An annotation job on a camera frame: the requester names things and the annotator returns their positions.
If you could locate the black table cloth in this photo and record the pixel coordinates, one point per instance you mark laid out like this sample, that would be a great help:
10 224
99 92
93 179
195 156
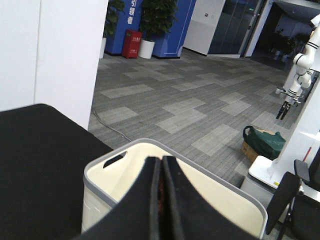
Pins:
43 155

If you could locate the cardboard box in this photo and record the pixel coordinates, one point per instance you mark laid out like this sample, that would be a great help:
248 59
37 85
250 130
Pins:
250 150

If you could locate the blue wall panel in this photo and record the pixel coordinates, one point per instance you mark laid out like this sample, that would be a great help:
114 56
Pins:
166 45

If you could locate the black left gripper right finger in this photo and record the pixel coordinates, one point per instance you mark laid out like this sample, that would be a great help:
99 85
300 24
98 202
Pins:
191 216

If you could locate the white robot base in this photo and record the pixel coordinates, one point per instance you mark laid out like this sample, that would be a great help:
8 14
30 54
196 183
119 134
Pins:
264 175

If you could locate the white basket with grey rim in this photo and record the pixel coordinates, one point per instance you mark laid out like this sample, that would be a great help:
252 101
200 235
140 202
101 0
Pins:
108 178

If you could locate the green bag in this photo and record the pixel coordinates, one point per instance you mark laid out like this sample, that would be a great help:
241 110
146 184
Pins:
275 143

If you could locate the red fire extinguisher box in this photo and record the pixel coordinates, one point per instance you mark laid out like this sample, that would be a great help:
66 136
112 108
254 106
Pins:
131 46

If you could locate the black office chair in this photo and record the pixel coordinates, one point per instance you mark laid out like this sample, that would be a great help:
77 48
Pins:
302 211

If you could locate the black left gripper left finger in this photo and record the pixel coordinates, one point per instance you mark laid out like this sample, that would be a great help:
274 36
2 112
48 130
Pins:
136 216

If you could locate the potted plant in white pot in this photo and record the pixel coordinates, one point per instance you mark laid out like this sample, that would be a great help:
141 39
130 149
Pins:
157 18

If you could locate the potted plant at left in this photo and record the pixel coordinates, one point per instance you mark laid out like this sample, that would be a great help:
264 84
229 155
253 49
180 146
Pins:
110 24

